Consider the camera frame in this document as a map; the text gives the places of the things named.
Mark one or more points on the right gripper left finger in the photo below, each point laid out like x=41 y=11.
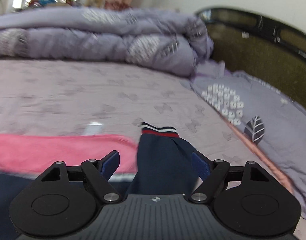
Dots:
x=97 y=174

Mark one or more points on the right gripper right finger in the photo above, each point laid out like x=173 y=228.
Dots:
x=212 y=175

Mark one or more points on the white and navy zip jacket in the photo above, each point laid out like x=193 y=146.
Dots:
x=164 y=166

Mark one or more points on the pink bunny print blanket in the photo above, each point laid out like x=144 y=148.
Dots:
x=23 y=154

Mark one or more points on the purple patterned pillow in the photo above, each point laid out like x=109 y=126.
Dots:
x=265 y=116

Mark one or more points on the purple bed sheet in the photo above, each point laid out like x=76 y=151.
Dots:
x=57 y=98

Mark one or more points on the dark olive headboard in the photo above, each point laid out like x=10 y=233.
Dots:
x=260 y=46

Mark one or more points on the purple folded quilt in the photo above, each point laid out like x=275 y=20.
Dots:
x=161 y=40

